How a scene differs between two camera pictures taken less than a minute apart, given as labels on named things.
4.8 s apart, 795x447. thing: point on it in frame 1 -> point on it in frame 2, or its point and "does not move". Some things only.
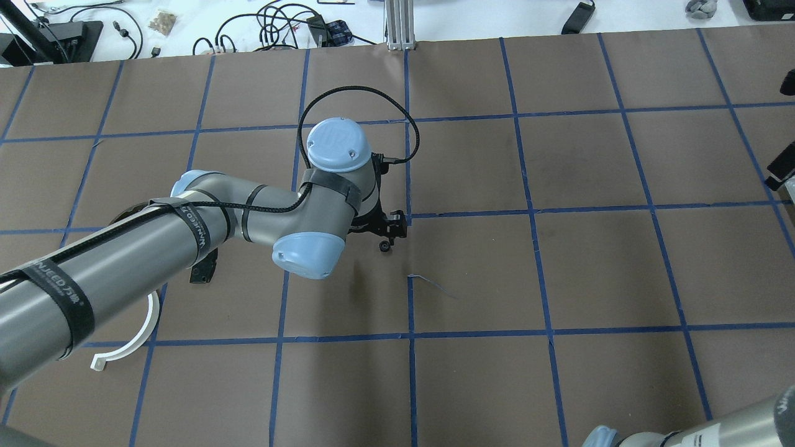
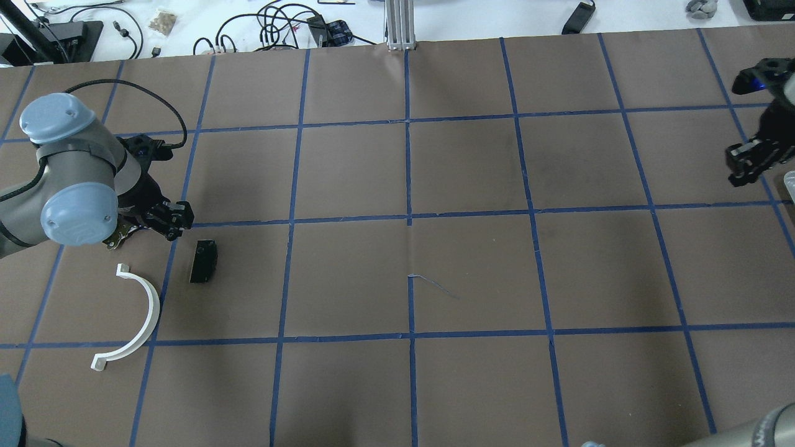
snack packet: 164,22 does not move
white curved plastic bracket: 99,361 does not move
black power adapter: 579,18 does not move
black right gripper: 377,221 -> 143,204
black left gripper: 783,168 -> 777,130
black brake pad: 202,272 does not move
